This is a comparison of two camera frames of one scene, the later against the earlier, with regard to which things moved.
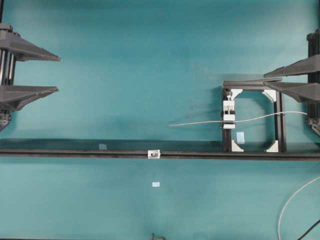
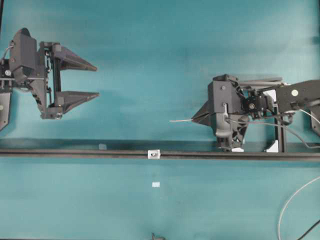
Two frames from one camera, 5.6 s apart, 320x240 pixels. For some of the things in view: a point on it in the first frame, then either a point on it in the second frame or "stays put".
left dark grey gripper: x=13 y=49 to x=28 y=63
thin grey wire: x=237 y=121 to x=181 y=120
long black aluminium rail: x=164 y=154 stays put
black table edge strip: x=1 y=10 stays put
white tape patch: x=155 y=184 stays put
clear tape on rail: x=102 y=146 stays put
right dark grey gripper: x=308 y=92 to x=228 y=117
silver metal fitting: x=154 y=154 stays put
